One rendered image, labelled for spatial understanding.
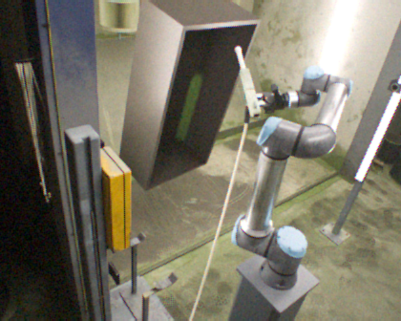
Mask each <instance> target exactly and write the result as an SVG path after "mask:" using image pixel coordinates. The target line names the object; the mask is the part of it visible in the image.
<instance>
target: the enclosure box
mask: <svg viewBox="0 0 401 321"><path fill-rule="evenodd" d="M261 21H262V19H260V18H259V17H257V16H256V15H254V14H252V13H251V12H249V11H247V10H245V9H244V8H242V7H240V6H239V5H237V4H236V3H234V2H232V1H230V0H141V4H140V8H139V19H138V24H137V35H136V44H135V48H134V54H133V64H132V69H131V73H130V79H129V90H128V95H127V100H126V110H125V116H124V120H123V131H122V137H121V142H120V152H119V158H120V159H121V160H122V161H123V162H124V164H125V165H126V166H127V167H128V168H129V169H130V170H131V175H132V176H133V178H135V179H136V181H137V182H138V183H139V185H141V187H142V188H143V190H144V191H148V190H149V189H151V188H154V187H156V186H157V185H161V184H163V183H165V182H168V181H171V180H172V179H174V178H177V177H178V176H180V175H183V174H185V173H188V172H190V171H191V170H195V169H197V168H198V167H202V166H203V165H205V164H207V162H208V160H209V157H210V154H211V152H212V150H213V146H214V144H215V140H216V138H217V137H218V133H219V131H220V130H221V126H222V123H223V119H224V117H225V113H226V112H227V109H228V106H229V103H230V102H231V98H232V96H233V94H234V91H235V89H236V86H237V83H238V82H239V78H240V75H239V73H240V70H241V65H240V62H239V59H238V55H237V54H236V52H235V48H236V47H238V46H240V47H241V53H242V56H243V63H244V64H245V60H246V59H247V57H248V54H249V52H250V48H251V46H252V44H253V40H254V39H255V35H256V33H257V31H258V28H259V26H260V23H261Z"/></svg>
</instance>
